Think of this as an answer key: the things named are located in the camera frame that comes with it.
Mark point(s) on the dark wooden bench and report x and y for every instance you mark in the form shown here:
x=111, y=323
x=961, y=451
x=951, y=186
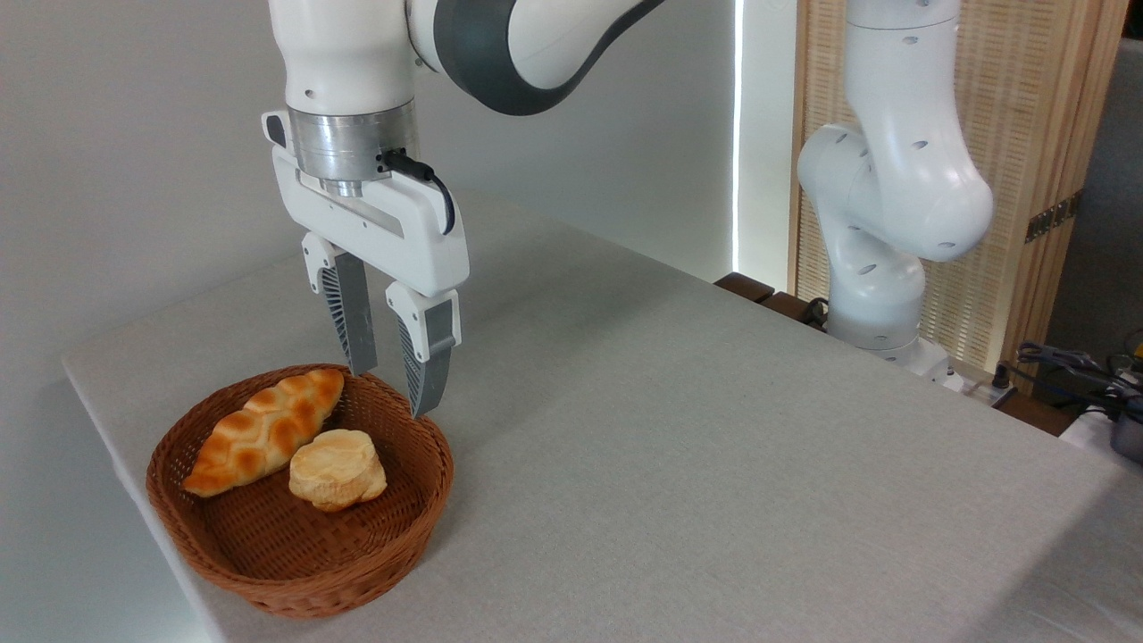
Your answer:
x=746, y=286

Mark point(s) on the long braided bread loaf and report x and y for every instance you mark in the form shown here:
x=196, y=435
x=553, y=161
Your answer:
x=259, y=433

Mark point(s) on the round pale bread roll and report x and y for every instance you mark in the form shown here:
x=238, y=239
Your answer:
x=337, y=469

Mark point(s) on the vertical white light strip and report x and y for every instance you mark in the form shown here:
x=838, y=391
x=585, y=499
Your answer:
x=738, y=134

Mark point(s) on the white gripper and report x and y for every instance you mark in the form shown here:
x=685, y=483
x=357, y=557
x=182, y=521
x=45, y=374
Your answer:
x=406, y=241

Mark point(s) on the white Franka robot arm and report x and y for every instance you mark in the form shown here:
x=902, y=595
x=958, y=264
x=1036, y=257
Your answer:
x=902, y=170

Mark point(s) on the black screen hinge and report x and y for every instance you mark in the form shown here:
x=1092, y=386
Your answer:
x=1054, y=216

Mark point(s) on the bamboo slat folding screen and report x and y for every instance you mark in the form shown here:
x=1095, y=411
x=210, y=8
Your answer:
x=1027, y=107

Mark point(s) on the brown wicker basket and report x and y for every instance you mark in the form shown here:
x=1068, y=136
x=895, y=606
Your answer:
x=268, y=554

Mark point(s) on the white power strip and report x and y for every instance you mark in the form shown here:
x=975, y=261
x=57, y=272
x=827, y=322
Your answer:
x=982, y=390

